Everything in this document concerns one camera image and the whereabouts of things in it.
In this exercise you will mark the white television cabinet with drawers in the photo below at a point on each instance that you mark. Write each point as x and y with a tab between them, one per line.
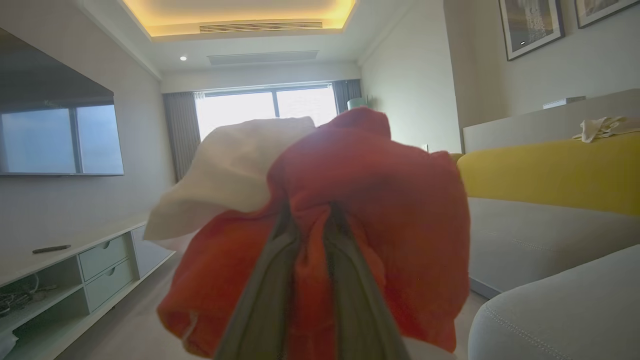
107	270

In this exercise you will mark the large bright window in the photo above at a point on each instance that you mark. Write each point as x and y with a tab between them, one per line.
235	110

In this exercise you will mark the red white clothes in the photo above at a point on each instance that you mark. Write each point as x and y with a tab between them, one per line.
225	175

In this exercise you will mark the grey curtain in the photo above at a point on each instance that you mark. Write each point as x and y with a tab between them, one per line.
181	135
346	95

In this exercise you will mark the pale green lamp shade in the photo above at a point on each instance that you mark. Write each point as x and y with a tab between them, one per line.
356	103

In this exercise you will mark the yellow sofa back cushion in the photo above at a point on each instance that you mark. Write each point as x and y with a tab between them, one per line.
550	172

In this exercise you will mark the cream crumpled cloth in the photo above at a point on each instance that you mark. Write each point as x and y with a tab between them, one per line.
597	128

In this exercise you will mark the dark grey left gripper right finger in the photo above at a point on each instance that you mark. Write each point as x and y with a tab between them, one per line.
357	310

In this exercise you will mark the ceiling air conditioner vent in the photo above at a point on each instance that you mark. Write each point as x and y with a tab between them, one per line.
260	26

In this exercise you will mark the beige ledge behind sofa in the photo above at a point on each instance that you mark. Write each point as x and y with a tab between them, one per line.
520	131

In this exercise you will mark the grey sofa main seat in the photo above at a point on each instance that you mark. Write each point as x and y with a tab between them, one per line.
530	240

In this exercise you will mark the plain red garment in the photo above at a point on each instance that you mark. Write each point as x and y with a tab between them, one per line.
385	200

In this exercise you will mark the small framed picture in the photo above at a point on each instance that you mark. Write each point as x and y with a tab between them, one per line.
600	9

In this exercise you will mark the wall-mounted flat television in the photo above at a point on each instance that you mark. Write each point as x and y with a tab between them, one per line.
55	115

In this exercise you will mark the dark remote control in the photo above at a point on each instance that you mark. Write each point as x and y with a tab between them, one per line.
51	248

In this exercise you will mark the white box device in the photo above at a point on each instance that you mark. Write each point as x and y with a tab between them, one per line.
562	102

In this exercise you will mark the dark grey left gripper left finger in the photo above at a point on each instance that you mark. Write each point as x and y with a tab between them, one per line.
260	305

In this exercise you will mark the large framed picture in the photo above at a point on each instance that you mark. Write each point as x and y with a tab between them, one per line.
531	25

